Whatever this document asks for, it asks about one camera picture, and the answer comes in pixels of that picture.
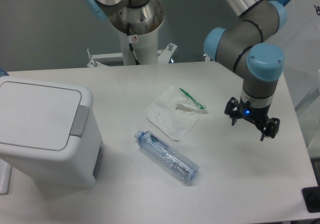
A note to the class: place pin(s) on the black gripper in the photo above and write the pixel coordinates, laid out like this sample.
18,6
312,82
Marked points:
257,116

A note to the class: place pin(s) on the white push-lid trash can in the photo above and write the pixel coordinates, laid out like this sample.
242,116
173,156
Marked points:
49,131

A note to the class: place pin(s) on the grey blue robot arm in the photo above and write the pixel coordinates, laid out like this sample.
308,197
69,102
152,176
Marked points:
243,50

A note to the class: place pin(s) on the white green plastic wrapper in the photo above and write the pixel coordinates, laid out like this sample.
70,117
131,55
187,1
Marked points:
174,112

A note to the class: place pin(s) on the white cabinet at right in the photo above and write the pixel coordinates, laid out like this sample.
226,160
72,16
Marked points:
299,39

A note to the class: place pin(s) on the black device at corner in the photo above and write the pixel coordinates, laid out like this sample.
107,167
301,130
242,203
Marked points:
311,198

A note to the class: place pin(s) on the clear plastic water bottle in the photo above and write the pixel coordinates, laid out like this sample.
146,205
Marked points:
168,158

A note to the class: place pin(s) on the white pedestal base frame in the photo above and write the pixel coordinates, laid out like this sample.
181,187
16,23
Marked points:
164,56

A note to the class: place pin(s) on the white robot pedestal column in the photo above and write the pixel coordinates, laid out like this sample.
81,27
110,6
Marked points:
138,28

